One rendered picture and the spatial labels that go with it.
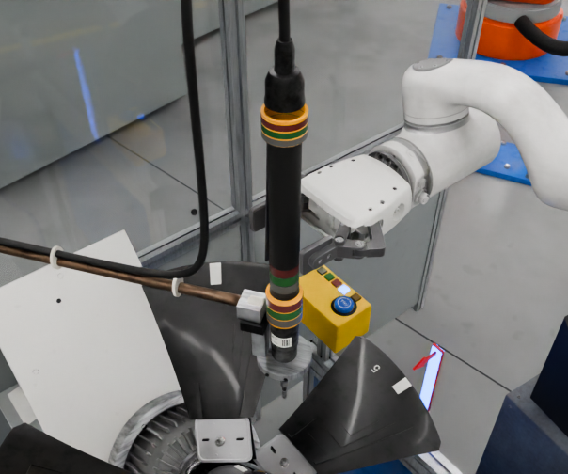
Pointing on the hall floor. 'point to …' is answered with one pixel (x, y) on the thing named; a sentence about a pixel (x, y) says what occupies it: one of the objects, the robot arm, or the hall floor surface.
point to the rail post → (308, 384)
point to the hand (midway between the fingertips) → (283, 236)
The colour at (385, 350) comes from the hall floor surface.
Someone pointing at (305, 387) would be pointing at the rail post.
